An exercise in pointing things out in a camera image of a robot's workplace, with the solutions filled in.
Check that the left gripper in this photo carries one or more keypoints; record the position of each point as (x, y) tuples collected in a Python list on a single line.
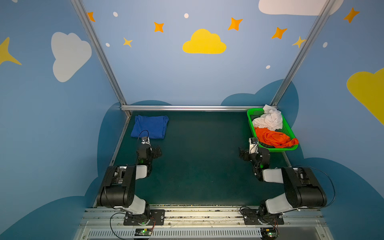
[(155, 151)]

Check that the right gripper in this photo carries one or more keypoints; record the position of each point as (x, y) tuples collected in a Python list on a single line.
[(244, 154)]

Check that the blue panda print t-shirt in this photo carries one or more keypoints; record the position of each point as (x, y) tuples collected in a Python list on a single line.
[(153, 127)]

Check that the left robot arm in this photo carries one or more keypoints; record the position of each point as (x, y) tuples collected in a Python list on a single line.
[(118, 187)]

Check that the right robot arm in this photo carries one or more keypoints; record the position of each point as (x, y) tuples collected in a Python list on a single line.
[(302, 190)]

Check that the orange t-shirt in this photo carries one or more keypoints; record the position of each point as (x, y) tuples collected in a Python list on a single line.
[(275, 139)]

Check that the green plastic basket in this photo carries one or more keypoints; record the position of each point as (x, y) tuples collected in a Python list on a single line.
[(257, 112)]

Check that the white t-shirt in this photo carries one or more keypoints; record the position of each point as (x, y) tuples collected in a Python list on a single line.
[(272, 119)]

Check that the left controller board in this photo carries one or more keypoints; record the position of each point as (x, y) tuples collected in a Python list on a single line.
[(143, 232)]

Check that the controller board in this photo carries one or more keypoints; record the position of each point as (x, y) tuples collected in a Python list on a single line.
[(269, 234), (143, 232)]

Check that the right controller board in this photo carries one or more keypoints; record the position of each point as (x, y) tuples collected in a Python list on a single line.
[(269, 234)]

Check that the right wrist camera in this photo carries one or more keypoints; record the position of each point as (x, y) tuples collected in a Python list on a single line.
[(253, 145)]

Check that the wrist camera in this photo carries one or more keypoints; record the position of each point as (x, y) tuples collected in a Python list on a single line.
[(253, 145), (145, 141)]

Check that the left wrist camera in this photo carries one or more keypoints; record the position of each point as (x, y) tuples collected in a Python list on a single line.
[(145, 141)]

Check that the rear aluminium frame bar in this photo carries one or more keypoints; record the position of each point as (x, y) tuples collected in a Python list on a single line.
[(187, 108)]

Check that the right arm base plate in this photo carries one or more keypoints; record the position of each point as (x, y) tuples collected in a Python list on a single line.
[(252, 217)]

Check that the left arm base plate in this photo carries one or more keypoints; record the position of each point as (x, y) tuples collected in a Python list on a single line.
[(156, 217)]

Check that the aluminium mounting rail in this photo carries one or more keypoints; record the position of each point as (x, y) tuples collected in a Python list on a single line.
[(183, 222)]

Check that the right aluminium frame post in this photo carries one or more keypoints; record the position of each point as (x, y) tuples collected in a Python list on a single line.
[(304, 50)]

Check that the aluminium frame post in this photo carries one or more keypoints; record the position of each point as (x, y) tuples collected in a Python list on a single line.
[(86, 22), (304, 50)]

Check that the left aluminium frame post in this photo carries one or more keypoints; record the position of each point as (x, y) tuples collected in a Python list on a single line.
[(86, 22)]

